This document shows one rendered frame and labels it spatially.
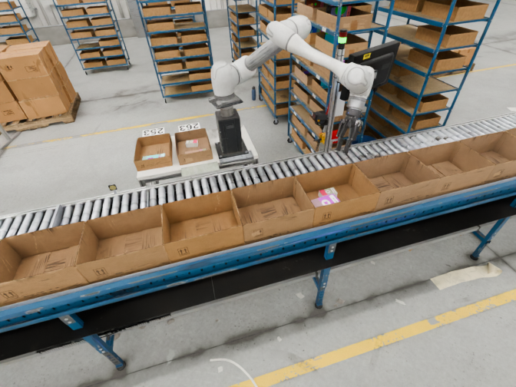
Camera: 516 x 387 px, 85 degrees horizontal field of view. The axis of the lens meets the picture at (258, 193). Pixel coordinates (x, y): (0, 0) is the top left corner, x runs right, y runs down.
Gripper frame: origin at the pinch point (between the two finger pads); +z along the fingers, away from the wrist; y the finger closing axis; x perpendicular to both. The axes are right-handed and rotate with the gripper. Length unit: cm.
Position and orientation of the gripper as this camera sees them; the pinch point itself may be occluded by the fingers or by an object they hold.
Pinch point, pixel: (342, 146)
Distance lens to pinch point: 164.4
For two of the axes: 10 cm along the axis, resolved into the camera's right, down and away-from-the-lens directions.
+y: -4.8, -3.3, 8.1
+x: -8.5, -0.5, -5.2
